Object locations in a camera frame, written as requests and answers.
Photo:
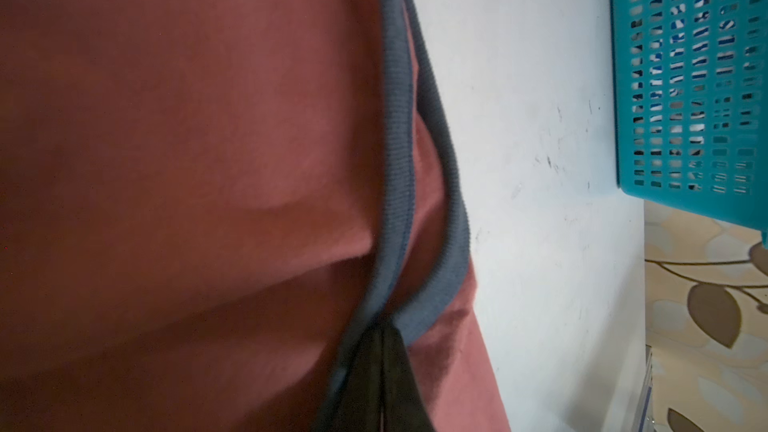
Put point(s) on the maroon tank top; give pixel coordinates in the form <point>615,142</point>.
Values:
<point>206,204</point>

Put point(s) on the teal plastic basket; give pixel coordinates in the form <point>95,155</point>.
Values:
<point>690,84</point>

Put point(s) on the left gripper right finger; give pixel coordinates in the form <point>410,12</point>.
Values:
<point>403,407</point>

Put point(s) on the navy white striped tank top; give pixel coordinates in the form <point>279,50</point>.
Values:
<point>684,72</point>

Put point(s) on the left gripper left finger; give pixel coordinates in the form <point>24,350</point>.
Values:
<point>359,408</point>

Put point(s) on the aluminium front rail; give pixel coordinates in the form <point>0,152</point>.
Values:
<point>643,420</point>

